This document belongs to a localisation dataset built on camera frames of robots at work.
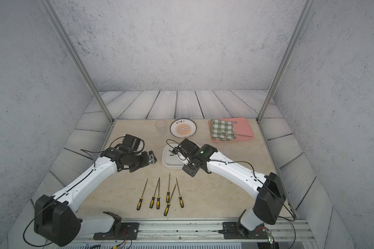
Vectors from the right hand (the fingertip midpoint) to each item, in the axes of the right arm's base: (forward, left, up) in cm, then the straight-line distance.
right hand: (192, 165), depth 78 cm
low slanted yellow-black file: (-15, +13, -16) cm, 25 cm away
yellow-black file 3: (-11, +18, -15) cm, 26 cm away
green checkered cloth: (+36, -21, -15) cm, 44 cm away
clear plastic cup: (+38, +23, -12) cm, 46 cm away
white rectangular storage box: (+12, +14, -16) cm, 24 cm away
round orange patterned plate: (+38, +7, -15) cm, 42 cm away
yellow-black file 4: (-8, +13, -15) cm, 22 cm away
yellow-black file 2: (-11, +21, -15) cm, 28 cm away
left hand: (+2, +20, -1) cm, 21 cm away
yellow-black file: (-13, +27, -15) cm, 34 cm away
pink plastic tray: (+38, -36, -17) cm, 55 cm away
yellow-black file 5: (-10, +7, -16) cm, 20 cm away
